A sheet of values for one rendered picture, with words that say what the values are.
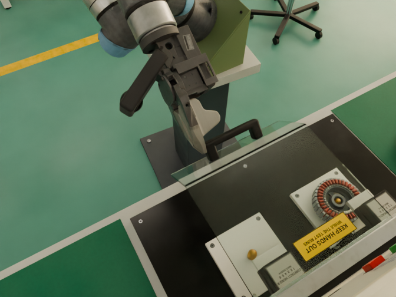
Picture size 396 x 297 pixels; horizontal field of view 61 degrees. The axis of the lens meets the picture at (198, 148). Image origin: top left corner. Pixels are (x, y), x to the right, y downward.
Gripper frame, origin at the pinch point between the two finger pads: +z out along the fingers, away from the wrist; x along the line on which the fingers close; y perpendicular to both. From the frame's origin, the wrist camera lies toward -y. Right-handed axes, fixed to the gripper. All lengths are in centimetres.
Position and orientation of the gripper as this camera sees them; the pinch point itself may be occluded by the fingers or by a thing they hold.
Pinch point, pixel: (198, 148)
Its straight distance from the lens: 56.5
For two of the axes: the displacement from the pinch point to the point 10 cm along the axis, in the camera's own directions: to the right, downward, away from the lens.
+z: 4.3, 9.0, 0.2
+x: -2.5, 1.0, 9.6
